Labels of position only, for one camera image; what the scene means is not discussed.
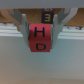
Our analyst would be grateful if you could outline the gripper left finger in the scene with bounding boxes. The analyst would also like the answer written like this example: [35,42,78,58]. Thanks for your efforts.
[0,8,32,48]

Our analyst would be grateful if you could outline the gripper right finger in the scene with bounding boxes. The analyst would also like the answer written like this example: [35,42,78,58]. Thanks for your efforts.
[51,7,80,45]

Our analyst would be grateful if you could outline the pink block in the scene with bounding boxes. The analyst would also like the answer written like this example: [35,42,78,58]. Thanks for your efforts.
[28,22,54,54]

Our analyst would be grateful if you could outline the purple block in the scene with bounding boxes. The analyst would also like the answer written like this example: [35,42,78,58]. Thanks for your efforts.
[41,10,56,25]

